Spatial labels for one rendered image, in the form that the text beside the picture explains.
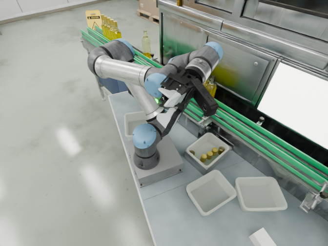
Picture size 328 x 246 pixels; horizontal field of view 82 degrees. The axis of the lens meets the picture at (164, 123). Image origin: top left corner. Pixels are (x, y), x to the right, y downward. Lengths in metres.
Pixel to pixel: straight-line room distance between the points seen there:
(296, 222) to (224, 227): 0.37
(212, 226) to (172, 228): 0.20
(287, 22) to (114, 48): 0.79
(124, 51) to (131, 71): 0.27
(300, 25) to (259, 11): 0.20
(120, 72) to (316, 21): 0.83
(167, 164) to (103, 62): 0.61
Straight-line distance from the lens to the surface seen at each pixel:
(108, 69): 0.79
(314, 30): 1.10
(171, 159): 1.10
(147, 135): 0.91
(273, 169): 1.24
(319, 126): 1.21
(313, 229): 1.29
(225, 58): 1.27
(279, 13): 1.13
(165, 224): 1.07
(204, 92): 0.53
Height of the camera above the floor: 1.78
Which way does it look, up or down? 47 degrees down
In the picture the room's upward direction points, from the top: straight up
